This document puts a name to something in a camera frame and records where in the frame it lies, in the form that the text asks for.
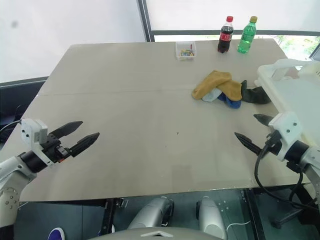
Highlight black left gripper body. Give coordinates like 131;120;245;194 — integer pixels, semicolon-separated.
40;133;71;164

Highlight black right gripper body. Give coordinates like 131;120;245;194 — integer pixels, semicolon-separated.
264;129;284;157

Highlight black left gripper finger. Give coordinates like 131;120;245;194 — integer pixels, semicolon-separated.
67;132;101;159
50;121;84;139

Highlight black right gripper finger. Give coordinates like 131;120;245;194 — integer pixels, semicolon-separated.
234;131;265;157
252;113;272;127

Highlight white plastic basket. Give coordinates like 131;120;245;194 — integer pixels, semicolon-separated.
254;58;320;149

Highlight small clear plastic box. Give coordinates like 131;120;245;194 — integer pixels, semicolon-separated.
174;40;198;61

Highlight black cloth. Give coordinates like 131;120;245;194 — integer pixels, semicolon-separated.
240;79;272;105

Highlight blue cloth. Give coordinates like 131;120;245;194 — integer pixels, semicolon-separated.
217;91;242;110

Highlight black table leg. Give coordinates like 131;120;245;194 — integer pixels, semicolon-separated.
97;198;129;237
239;188;266;240

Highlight black chair base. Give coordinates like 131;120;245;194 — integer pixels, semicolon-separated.
270;206;320;229

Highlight silver rounded right robot thigh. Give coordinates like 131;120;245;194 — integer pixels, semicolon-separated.
195;196;229;240

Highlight silver rounded robot thigh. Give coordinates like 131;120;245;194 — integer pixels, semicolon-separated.
127;196;175;230
195;196;229;240

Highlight green soda bottle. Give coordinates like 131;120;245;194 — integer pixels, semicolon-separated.
236;15;259;54

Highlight blue and white shoe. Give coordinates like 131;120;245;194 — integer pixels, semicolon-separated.
48;227;67;240

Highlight cola bottle with red cap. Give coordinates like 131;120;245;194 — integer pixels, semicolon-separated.
216;15;235;54

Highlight silver rounded left robot thigh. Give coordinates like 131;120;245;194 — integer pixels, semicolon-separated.
127;196;175;230

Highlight small coloured pieces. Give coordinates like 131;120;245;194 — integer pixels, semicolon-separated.
179;43;195;58

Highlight grey robot torso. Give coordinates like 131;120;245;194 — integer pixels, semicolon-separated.
87;226;221;240

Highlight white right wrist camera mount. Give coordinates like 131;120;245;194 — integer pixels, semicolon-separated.
267;111;304;162

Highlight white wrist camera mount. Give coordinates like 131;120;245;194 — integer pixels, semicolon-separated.
19;118;55;166
267;111;304;162

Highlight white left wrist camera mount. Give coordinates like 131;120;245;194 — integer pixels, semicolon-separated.
19;118;55;166

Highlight thin left arm cable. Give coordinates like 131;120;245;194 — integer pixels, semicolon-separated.
0;119;23;133

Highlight white floor cable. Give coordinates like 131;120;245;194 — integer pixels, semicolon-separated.
225;219;251;232

